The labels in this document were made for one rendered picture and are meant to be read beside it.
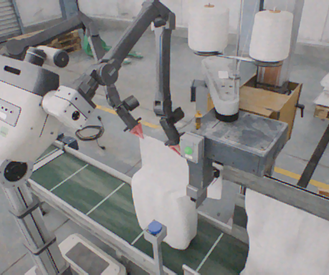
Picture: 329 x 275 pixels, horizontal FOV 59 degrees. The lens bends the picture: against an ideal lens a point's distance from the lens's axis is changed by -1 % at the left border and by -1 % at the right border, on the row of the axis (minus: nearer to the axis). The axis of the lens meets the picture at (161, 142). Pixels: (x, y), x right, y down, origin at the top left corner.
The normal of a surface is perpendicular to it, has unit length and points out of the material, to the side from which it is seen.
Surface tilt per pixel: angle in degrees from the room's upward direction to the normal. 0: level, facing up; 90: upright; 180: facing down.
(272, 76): 90
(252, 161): 90
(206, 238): 0
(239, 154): 90
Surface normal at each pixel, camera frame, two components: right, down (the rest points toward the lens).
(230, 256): -0.05, -0.82
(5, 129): -0.49, -0.16
